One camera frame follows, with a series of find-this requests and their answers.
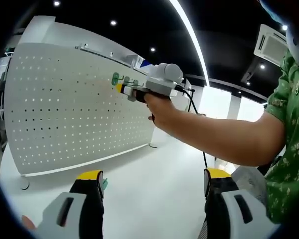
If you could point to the curved ceiling light strip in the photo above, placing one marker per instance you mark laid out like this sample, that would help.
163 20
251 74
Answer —
174 2

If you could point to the person's right hand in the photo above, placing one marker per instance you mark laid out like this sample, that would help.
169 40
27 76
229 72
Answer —
162 109

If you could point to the white perforated mounting plate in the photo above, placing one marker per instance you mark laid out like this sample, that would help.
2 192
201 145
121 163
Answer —
77 119

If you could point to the person's left hand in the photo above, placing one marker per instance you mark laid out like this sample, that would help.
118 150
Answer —
28 222

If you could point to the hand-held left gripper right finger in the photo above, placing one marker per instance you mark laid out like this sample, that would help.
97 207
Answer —
239 211

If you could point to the white wearable device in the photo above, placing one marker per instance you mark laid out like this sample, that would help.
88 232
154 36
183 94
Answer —
295 44

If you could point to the grey mesh chair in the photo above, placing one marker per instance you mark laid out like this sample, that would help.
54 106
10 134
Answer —
251 184

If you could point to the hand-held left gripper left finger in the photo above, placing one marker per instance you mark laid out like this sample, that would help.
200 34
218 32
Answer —
64 211

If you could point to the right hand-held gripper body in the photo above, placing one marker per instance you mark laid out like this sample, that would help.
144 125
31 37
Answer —
164 79

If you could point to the green patterned shirt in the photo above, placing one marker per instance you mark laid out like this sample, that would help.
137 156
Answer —
294 124

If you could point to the white metal shelf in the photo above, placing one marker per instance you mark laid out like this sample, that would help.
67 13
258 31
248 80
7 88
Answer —
109 53

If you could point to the ceiling air conditioner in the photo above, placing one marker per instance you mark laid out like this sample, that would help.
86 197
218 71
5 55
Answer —
269 42

